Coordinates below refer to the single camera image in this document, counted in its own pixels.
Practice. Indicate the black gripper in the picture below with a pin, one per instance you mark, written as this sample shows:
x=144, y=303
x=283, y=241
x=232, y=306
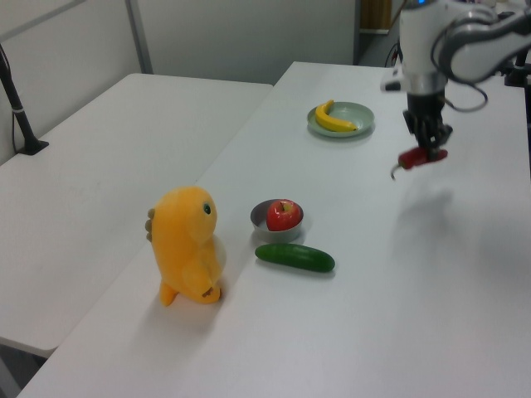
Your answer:
x=425, y=105

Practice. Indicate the red chili pepper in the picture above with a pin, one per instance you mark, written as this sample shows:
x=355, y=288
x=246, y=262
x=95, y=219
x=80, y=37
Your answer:
x=412, y=157

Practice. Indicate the pale green plastic plate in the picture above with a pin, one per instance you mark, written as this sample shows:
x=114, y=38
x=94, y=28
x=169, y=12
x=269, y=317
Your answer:
x=357, y=114

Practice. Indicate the yellow banana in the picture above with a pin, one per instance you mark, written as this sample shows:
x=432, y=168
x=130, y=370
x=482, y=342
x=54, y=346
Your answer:
x=327, y=122

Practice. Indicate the black clamp stand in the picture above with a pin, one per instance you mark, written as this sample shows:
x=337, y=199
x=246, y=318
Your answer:
x=518, y=72

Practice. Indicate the yellow wooden panel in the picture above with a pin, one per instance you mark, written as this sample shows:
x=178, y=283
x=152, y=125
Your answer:
x=375, y=14

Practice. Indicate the red apple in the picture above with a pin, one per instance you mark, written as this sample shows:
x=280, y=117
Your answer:
x=284, y=215

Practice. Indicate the green cucumber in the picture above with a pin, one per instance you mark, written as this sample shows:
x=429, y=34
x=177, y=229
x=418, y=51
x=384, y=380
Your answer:
x=294, y=257

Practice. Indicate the grey metal bowl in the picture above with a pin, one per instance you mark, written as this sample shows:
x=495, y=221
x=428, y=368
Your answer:
x=274, y=236

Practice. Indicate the orange plush dinosaur toy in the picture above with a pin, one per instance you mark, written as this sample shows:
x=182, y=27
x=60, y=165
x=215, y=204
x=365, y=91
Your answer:
x=182, y=240

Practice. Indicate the black camera stand pole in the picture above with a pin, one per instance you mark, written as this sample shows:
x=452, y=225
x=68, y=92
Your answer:
x=21, y=122

